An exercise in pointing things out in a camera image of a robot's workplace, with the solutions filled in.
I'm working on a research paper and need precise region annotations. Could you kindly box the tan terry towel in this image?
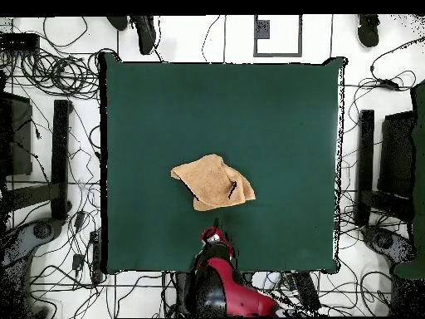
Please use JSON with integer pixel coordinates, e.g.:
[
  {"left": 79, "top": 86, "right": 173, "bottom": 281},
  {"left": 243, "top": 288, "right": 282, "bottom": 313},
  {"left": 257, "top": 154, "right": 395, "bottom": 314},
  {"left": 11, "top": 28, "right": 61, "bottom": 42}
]
[{"left": 170, "top": 153, "right": 256, "bottom": 212}]

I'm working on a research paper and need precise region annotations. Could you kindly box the dark green table cloth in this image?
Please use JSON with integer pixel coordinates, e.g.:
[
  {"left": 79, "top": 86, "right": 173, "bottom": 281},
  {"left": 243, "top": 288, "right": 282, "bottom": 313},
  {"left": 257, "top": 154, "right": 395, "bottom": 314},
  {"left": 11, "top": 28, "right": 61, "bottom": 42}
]
[{"left": 99, "top": 52, "right": 348, "bottom": 275}]

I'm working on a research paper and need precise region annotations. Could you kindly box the black power strip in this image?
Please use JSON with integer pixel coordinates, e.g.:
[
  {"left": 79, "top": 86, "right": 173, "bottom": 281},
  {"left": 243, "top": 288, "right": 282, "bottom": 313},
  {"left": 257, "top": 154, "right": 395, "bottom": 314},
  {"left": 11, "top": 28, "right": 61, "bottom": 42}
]
[{"left": 89, "top": 228, "right": 104, "bottom": 283}]

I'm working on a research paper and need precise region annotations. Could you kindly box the black T-shaped stand base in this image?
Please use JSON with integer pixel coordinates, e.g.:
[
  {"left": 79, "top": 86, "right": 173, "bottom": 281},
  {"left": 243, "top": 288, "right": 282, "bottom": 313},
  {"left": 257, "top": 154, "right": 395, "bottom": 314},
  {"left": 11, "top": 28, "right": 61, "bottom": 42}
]
[
  {"left": 354, "top": 109, "right": 413, "bottom": 227},
  {"left": 6, "top": 99, "right": 73, "bottom": 222}
]

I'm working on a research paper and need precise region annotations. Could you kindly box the grey caster base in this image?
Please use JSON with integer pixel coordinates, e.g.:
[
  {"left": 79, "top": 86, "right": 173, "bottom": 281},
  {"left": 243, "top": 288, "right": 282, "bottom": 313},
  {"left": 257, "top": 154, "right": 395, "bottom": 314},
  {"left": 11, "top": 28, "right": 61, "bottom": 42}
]
[
  {"left": 0, "top": 217, "right": 64, "bottom": 318},
  {"left": 361, "top": 225, "right": 416, "bottom": 267}
]

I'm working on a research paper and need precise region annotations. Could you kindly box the black square case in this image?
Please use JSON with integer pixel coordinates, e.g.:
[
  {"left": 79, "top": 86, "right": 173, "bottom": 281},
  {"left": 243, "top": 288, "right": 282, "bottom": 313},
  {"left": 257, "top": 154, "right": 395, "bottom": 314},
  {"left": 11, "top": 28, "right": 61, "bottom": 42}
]
[
  {"left": 0, "top": 92, "right": 34, "bottom": 177},
  {"left": 378, "top": 110, "right": 416, "bottom": 200}
]

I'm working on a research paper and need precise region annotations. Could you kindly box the person's black shoe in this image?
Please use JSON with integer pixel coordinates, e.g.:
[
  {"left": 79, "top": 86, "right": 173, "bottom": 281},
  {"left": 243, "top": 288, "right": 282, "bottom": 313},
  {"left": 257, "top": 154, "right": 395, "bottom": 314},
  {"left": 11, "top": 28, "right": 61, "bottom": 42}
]
[
  {"left": 105, "top": 15, "right": 129, "bottom": 32},
  {"left": 129, "top": 15, "right": 157, "bottom": 56},
  {"left": 357, "top": 14, "right": 380, "bottom": 48}
]

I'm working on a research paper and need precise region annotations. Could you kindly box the black electronics box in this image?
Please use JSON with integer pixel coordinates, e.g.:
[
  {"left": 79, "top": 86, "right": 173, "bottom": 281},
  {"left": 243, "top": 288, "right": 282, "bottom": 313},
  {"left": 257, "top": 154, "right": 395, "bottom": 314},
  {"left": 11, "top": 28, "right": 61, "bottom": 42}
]
[{"left": 0, "top": 32, "right": 41, "bottom": 52}]

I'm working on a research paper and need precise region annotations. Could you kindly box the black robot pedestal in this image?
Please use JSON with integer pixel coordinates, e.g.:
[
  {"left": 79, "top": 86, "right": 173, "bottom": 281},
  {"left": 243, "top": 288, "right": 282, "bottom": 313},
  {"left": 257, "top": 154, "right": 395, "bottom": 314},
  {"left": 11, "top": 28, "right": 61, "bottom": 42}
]
[{"left": 173, "top": 272, "right": 200, "bottom": 317}]

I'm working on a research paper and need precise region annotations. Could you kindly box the tangled black cable bundle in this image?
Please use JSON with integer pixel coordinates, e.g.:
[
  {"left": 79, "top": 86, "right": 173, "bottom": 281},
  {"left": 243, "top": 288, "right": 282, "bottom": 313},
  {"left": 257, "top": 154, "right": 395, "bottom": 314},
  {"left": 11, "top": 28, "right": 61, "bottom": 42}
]
[{"left": 0, "top": 16, "right": 100, "bottom": 101}]

